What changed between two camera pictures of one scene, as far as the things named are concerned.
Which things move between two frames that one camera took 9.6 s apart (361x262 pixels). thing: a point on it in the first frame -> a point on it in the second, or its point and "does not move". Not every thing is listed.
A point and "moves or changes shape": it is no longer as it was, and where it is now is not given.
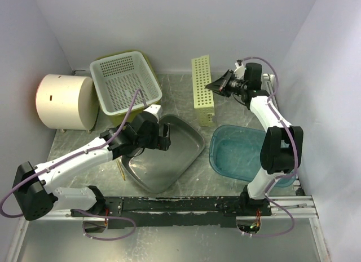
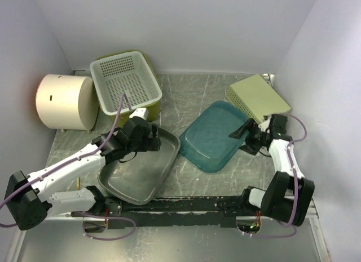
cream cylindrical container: x=67 y=102 does not move
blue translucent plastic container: x=236 y=151 moves or changes shape
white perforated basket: x=117 y=79 does not move
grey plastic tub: x=155 y=169 -> x=141 y=181
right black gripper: x=220 y=85 -> x=249 y=147
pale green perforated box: x=203 y=96 moves or changes shape
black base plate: x=168 y=211 does not move
